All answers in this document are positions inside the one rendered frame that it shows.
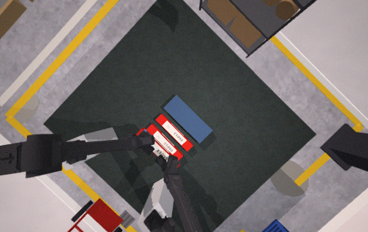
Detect blue rectangular platform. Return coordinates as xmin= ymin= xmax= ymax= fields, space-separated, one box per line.
xmin=164 ymin=95 xmax=212 ymax=143

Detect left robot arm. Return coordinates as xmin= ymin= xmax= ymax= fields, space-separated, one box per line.
xmin=0 ymin=133 xmax=155 ymax=179

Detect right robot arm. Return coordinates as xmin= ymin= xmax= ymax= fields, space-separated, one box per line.
xmin=144 ymin=155 xmax=203 ymax=232

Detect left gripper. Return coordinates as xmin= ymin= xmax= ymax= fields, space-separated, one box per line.
xmin=138 ymin=129 xmax=151 ymax=137

